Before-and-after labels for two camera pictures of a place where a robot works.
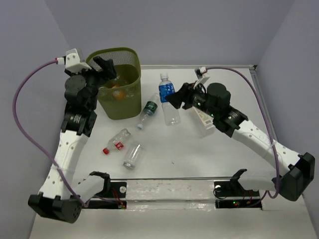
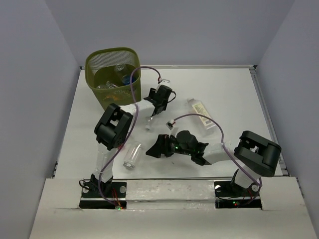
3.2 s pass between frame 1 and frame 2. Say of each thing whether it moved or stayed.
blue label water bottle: moved
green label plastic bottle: moved
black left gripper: moved
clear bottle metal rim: stayed
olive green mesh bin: stayed
